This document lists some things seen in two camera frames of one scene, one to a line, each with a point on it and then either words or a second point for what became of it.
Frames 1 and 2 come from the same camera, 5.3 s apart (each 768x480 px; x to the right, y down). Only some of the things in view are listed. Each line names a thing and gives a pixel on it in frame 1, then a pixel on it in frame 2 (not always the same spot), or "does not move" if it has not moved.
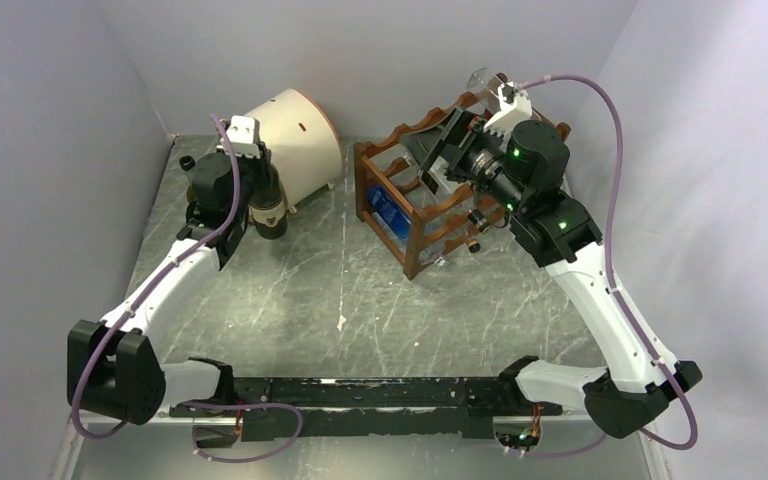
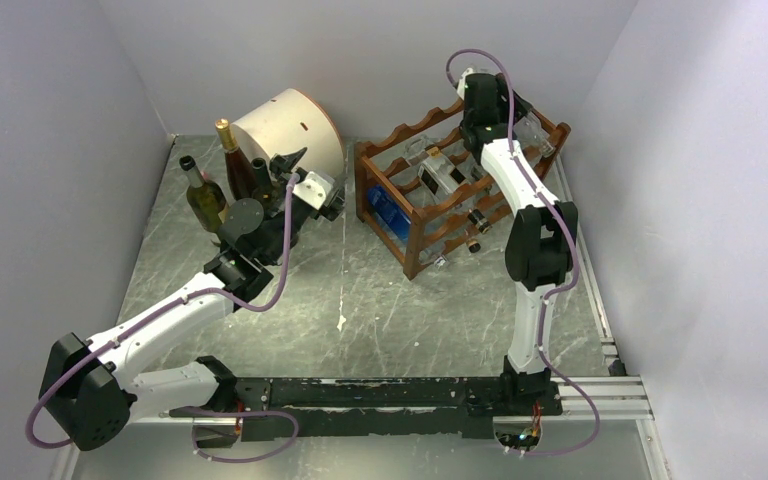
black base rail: [286, 407] does not move
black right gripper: [442, 139] → [502, 90]
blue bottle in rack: [390, 209] does not move
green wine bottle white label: [267, 202] does not move
